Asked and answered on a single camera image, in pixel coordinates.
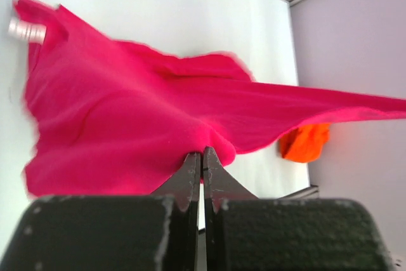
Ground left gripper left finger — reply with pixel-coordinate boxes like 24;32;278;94
1;153;201;270

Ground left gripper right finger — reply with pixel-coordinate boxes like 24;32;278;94
202;147;394;270

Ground magenta t shirt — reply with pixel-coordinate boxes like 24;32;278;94
13;0;405;197

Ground white plastic laundry basket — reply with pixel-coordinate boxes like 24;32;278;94
8;18;46;44

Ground orange t shirt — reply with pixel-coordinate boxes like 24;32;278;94
278;123;330;163

